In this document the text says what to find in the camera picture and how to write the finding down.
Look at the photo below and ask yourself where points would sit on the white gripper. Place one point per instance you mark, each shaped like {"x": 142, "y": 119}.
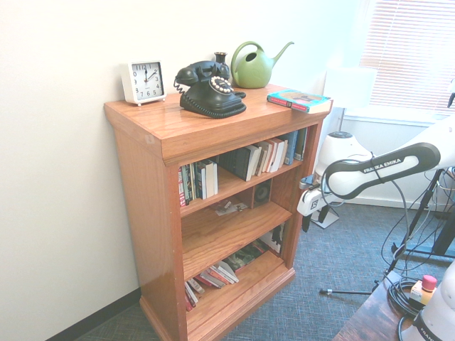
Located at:
{"x": 313, "y": 202}

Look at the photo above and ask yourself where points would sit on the teal and orange paperback book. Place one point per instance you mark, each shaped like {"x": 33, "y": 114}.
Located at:
{"x": 302, "y": 99}

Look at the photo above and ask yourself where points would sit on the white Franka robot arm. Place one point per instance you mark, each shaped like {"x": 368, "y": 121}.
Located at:
{"x": 391, "y": 167}

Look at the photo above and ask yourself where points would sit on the black and white picture book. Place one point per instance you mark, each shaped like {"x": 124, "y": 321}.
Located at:
{"x": 275, "y": 238}

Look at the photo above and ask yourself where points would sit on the small wooden cube speaker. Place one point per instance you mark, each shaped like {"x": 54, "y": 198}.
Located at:
{"x": 263, "y": 193}

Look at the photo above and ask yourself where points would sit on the blue covered book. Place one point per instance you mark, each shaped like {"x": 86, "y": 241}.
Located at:
{"x": 292, "y": 149}

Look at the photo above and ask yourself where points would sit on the thick cream paged book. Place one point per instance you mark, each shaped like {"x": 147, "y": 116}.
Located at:
{"x": 282, "y": 152}

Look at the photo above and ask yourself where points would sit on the thin white paged book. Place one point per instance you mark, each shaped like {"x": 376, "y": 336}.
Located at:
{"x": 272, "y": 156}
{"x": 262, "y": 160}

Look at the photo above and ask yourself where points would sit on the dark grey covered book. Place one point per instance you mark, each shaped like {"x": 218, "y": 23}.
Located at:
{"x": 301, "y": 144}

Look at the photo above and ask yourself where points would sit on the dark green flat book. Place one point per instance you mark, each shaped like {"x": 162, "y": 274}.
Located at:
{"x": 245, "y": 257}

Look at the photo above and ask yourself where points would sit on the white printed card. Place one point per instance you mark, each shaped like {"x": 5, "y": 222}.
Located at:
{"x": 224, "y": 209}

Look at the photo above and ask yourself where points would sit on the large black covered book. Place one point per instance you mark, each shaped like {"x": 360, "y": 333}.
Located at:
{"x": 236, "y": 161}

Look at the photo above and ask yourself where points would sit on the white leaning paperback book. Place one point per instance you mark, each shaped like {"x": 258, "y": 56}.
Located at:
{"x": 227, "y": 273}

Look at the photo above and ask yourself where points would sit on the red and white leaning book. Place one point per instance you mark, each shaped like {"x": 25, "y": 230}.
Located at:
{"x": 213, "y": 277}

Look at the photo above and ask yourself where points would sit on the blue spine book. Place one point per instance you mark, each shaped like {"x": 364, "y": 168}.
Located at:
{"x": 202, "y": 181}

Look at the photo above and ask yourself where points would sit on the black spine book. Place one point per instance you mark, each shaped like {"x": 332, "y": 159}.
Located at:
{"x": 196, "y": 181}

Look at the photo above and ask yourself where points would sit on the yellow emergency stop button box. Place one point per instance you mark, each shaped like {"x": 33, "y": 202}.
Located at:
{"x": 428, "y": 282}

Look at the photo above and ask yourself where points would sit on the dark green spine book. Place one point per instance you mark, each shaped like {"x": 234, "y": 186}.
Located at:
{"x": 189, "y": 184}

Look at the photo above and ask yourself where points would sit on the black desk leg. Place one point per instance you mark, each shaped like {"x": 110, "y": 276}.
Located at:
{"x": 446, "y": 234}

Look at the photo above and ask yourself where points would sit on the red and white spine book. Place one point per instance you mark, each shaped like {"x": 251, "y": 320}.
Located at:
{"x": 182, "y": 188}

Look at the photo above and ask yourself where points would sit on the cream leaning paperback book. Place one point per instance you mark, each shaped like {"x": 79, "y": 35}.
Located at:
{"x": 195, "y": 286}

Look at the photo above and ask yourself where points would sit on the white floor lamp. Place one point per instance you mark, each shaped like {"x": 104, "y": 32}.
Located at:
{"x": 352, "y": 85}

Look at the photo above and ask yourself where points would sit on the red leaning paperback book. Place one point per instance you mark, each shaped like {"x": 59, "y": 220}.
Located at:
{"x": 190, "y": 300}

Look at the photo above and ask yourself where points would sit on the green plastic watering can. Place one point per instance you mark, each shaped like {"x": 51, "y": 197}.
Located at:
{"x": 249, "y": 74}

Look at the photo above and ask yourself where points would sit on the black vintage rotary telephone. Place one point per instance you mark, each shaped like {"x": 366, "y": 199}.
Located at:
{"x": 206, "y": 101}

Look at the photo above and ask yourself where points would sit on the wooden bookshelf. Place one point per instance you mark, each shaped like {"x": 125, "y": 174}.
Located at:
{"x": 142, "y": 213}

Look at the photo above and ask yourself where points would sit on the small black vase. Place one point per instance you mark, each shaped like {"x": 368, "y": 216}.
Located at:
{"x": 220, "y": 58}

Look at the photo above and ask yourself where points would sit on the white window blinds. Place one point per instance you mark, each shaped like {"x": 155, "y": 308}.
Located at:
{"x": 409, "y": 42}

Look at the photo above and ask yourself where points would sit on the white square alarm clock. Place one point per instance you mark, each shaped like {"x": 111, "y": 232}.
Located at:
{"x": 145, "y": 81}

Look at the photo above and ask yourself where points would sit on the black camera tripod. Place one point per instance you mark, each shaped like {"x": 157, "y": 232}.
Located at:
{"x": 416, "y": 215}

